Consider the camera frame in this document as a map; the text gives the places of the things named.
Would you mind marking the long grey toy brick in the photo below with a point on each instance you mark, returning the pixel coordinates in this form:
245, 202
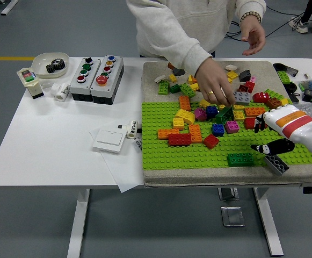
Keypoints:
277, 164
241, 98

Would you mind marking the dark green square toy brick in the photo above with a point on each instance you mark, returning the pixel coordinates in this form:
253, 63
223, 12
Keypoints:
175, 88

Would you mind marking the metal floor socket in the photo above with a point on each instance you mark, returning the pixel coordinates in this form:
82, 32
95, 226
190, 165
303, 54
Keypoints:
232, 216

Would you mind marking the bystander person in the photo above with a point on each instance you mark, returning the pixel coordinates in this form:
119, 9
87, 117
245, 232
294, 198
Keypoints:
302, 27

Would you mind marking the long red toy brick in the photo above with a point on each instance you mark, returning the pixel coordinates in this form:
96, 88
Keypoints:
249, 123
180, 139

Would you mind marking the yellow square toy brick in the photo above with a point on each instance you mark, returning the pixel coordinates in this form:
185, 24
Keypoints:
178, 123
190, 79
194, 86
220, 107
238, 115
229, 80
202, 104
232, 75
239, 107

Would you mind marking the pink square toy brick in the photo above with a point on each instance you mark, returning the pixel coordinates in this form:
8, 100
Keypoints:
200, 114
231, 127

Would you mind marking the person's right hand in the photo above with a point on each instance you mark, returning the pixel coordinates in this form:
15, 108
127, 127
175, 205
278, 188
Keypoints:
212, 78

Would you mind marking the white background desk foot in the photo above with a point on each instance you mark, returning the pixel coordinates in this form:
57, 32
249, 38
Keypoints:
9, 6

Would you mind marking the white toy brick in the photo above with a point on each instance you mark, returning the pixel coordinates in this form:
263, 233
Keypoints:
231, 67

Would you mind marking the person's left hand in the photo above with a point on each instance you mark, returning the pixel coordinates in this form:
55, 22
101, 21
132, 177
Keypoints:
257, 32

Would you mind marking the white labelled tube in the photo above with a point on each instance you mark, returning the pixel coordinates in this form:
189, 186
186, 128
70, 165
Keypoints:
132, 129

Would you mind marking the brown oblong toy brick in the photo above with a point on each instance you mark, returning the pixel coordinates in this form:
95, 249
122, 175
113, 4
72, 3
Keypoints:
273, 103

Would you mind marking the small metal screw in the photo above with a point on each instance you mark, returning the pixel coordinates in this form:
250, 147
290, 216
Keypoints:
306, 74

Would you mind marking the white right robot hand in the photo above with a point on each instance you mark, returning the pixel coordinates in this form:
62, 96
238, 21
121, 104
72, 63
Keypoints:
292, 121

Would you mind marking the white shallow bowl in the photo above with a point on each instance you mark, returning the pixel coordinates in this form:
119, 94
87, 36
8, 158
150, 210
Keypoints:
41, 67

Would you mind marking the dark grey sloped toy brick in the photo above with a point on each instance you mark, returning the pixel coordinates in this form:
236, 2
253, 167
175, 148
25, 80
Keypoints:
179, 71
245, 75

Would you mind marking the brown square toy brick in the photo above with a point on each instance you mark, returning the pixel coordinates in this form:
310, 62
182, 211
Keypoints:
170, 64

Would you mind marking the small yellow toy brick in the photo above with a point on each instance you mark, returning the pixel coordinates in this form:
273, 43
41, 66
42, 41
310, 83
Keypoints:
284, 101
172, 78

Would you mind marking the black metal gear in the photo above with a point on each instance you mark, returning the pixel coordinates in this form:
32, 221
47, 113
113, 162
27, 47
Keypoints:
56, 65

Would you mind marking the red rounded toy brick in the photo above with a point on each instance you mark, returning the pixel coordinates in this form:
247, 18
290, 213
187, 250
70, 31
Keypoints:
260, 97

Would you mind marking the white red-green pushbutton switch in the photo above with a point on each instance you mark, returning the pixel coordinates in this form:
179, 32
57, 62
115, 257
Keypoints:
30, 80

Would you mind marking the green toy baseplate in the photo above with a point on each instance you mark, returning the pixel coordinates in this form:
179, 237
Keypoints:
172, 158

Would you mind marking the black flat pad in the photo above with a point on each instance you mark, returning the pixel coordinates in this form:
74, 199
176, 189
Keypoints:
295, 97

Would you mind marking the long lime green toy brick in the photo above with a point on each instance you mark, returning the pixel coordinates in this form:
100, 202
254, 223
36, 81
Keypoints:
187, 90

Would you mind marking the red square toy brick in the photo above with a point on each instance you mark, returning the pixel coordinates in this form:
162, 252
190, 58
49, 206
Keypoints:
250, 86
211, 141

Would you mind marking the white wall switch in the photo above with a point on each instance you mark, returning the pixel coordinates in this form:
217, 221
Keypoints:
108, 141

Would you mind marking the long dark green toy brick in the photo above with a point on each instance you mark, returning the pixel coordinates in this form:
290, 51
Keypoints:
240, 160
224, 115

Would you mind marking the blue square toy brick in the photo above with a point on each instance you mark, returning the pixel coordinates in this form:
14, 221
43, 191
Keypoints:
211, 111
218, 129

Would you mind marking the lime green studded plate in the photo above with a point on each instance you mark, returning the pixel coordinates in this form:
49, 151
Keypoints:
283, 77

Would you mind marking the person's left forearm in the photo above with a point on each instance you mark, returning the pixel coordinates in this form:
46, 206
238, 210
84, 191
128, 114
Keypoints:
252, 5

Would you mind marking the printed paper label strip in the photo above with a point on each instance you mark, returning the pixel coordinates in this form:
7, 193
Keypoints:
139, 145

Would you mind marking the long orange toy brick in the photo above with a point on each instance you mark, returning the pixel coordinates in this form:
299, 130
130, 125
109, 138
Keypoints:
167, 133
194, 79
255, 111

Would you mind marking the person's right forearm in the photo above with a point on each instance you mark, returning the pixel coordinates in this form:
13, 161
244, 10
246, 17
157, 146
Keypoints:
172, 40

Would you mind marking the dark clear rectangular block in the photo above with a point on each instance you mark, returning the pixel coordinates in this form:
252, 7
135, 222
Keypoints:
291, 71

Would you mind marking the white flat toy piece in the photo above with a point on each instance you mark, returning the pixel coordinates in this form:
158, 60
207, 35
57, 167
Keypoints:
159, 78

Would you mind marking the grey four-button control box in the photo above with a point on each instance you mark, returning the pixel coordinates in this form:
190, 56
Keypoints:
84, 86

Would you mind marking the white table leg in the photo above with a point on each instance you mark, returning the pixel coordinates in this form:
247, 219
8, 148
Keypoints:
269, 223
78, 223

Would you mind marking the yellow curved toy brick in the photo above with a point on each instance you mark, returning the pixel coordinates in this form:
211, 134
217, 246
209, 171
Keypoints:
185, 116

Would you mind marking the white paper sheet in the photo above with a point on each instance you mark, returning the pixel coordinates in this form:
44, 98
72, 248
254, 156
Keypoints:
123, 172

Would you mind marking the grey emergency-stop control box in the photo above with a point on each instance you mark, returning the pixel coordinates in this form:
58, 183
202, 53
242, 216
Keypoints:
106, 88

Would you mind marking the lime green toy plate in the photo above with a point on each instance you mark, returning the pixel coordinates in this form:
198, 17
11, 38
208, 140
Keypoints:
275, 94

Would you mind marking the white pipe tee fitting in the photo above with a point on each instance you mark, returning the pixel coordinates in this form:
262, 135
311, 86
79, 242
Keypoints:
61, 92

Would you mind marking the orange oblong toy brick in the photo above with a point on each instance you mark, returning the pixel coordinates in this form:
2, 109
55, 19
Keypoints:
195, 133
184, 103

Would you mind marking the brown hollow toy brick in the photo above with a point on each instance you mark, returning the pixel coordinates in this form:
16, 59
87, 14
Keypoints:
242, 87

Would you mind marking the small pink toy brick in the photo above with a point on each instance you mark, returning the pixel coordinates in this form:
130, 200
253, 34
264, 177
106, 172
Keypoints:
252, 79

